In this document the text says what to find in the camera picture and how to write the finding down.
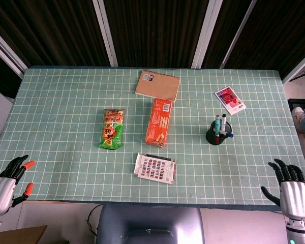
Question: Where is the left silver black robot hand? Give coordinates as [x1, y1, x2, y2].
[0, 155, 36, 217]

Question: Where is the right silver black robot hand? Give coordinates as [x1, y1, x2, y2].
[260, 158, 305, 221]

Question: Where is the black mesh pen holder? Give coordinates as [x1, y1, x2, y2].
[205, 119, 232, 146]

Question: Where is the brown cardboard box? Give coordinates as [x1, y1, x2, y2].
[0, 225, 48, 244]

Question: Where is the white shoe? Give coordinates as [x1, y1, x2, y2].
[291, 106, 305, 133]

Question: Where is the black equipment case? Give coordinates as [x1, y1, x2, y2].
[287, 98, 305, 110]

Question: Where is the green checked tablecloth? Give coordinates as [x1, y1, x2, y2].
[0, 65, 305, 211]

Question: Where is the red white card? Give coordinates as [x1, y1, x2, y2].
[214, 86, 246, 116]

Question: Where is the green orange snack bag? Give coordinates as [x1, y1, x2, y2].
[98, 108, 126, 151]

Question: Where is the white postcard pack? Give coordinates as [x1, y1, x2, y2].
[133, 152, 177, 184]

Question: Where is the grey robot torso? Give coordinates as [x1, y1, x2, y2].
[96, 204, 205, 244]

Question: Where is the orange cardboard box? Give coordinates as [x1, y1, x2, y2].
[145, 98, 173, 148]

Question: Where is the brown spiral notebook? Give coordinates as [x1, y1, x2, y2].
[135, 70, 181, 103]

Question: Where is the black cable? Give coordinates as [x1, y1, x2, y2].
[87, 204, 104, 236]

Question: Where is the white partition frame post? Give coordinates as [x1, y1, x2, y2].
[92, 0, 118, 67]
[0, 24, 28, 78]
[219, 0, 258, 69]
[191, 0, 223, 69]
[282, 47, 305, 84]

